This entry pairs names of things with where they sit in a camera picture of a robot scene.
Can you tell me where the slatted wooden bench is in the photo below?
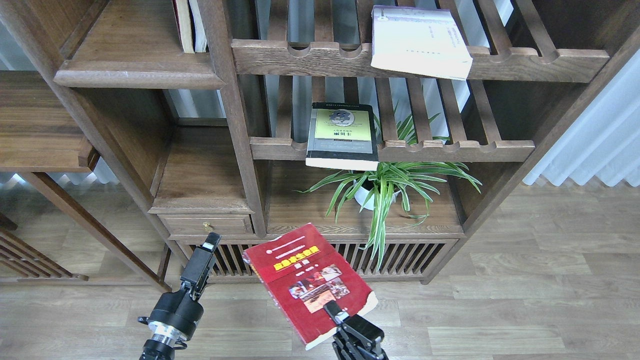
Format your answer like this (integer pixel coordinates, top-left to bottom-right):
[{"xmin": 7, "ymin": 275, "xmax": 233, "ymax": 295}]
[{"xmin": 0, "ymin": 214, "xmax": 89, "ymax": 283}]

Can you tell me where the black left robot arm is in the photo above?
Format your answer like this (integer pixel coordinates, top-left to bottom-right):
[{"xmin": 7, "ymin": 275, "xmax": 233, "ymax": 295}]
[{"xmin": 138, "ymin": 232, "xmax": 221, "ymax": 360}]

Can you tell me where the white window curtain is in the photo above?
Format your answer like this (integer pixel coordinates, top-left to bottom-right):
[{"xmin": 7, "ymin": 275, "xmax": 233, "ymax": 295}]
[{"xmin": 523, "ymin": 52, "xmax": 640, "ymax": 187}]

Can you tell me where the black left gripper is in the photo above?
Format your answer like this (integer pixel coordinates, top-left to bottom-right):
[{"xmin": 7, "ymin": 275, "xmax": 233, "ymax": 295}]
[{"xmin": 138, "ymin": 232, "xmax": 222, "ymax": 346}]

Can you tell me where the red cover book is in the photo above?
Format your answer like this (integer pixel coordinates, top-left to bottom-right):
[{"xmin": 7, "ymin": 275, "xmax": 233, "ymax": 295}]
[{"xmin": 243, "ymin": 223, "xmax": 378, "ymax": 350}]

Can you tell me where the white cover book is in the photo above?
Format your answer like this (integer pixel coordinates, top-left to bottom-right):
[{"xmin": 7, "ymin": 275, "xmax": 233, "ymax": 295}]
[{"xmin": 371, "ymin": 5, "xmax": 473, "ymax": 81}]

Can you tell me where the green spider plant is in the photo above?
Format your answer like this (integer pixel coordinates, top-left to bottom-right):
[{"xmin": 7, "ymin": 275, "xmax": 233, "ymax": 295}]
[{"xmin": 304, "ymin": 161, "xmax": 482, "ymax": 271}]

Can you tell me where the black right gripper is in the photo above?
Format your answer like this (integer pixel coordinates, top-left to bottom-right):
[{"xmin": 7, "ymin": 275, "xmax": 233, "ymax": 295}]
[{"xmin": 323, "ymin": 300, "xmax": 388, "ymax": 360}]

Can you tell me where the white plant pot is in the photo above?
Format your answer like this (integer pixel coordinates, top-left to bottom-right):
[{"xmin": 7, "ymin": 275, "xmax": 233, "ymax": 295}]
[{"xmin": 354, "ymin": 174, "xmax": 401, "ymax": 211}]

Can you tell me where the white upright book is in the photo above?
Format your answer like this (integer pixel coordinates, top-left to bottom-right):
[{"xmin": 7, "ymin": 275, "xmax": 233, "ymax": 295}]
[{"xmin": 189, "ymin": 0, "xmax": 208, "ymax": 53}]

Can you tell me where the beige upright book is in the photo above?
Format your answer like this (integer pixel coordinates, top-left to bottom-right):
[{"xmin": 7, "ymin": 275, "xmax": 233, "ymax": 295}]
[{"xmin": 173, "ymin": 0, "xmax": 195, "ymax": 54}]

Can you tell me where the black and yellow book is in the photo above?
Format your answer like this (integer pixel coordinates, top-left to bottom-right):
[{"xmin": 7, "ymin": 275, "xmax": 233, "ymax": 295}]
[{"xmin": 305, "ymin": 102, "xmax": 378, "ymax": 171}]

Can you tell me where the dark wooden bookshelf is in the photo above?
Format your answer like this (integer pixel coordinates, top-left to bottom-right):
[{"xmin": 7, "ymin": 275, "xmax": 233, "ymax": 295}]
[{"xmin": 1, "ymin": 0, "xmax": 639, "ymax": 283}]

